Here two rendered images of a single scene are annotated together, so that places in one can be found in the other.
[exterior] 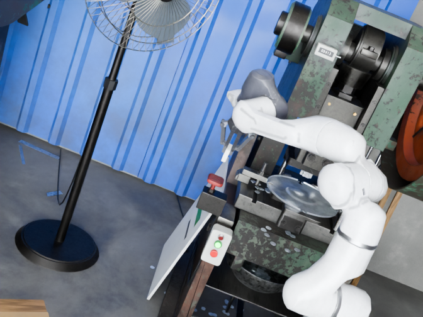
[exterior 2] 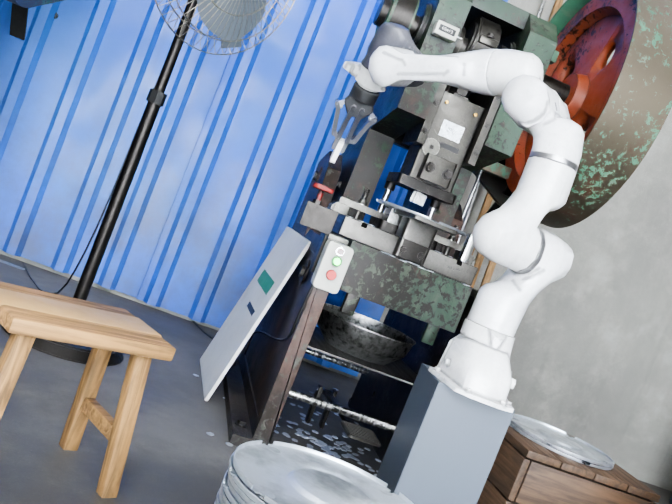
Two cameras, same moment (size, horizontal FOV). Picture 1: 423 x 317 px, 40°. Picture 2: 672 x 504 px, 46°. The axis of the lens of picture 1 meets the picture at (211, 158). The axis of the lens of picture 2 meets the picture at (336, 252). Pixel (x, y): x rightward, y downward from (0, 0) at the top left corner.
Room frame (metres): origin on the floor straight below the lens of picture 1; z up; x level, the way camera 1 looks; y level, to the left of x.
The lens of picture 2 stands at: (-0.25, 0.24, 0.70)
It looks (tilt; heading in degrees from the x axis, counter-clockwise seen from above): 3 degrees down; 350
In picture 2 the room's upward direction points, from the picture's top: 22 degrees clockwise
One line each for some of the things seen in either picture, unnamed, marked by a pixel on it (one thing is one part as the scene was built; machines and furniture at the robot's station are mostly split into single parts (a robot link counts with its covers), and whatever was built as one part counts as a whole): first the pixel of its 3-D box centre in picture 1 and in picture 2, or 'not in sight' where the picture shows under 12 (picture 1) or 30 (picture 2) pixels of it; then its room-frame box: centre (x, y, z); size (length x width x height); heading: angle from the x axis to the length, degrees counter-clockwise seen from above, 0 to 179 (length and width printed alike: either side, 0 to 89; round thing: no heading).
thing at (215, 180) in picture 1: (212, 187); (318, 197); (1.97, -0.04, 0.72); 0.07 x 0.06 x 0.08; 1
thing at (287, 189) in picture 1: (301, 195); (421, 217); (2.08, -0.37, 0.78); 0.29 x 0.29 x 0.01
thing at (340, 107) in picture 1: (328, 129); (444, 139); (2.17, -0.37, 1.04); 0.17 x 0.15 x 0.30; 1
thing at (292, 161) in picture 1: (309, 165); (419, 191); (2.22, -0.37, 0.86); 0.20 x 0.16 x 0.05; 91
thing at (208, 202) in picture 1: (207, 212); (311, 234); (1.97, -0.06, 0.62); 0.10 x 0.06 x 0.20; 91
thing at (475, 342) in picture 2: not in sight; (483, 360); (1.37, -0.44, 0.52); 0.22 x 0.19 x 0.14; 177
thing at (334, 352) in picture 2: (255, 276); (354, 351); (2.22, -0.37, 0.31); 0.43 x 0.42 x 0.01; 91
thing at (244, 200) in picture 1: (289, 205); (397, 246); (2.21, -0.37, 0.68); 0.45 x 0.30 x 0.06; 91
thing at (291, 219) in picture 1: (295, 215); (417, 239); (2.04, -0.37, 0.72); 0.25 x 0.14 x 0.14; 1
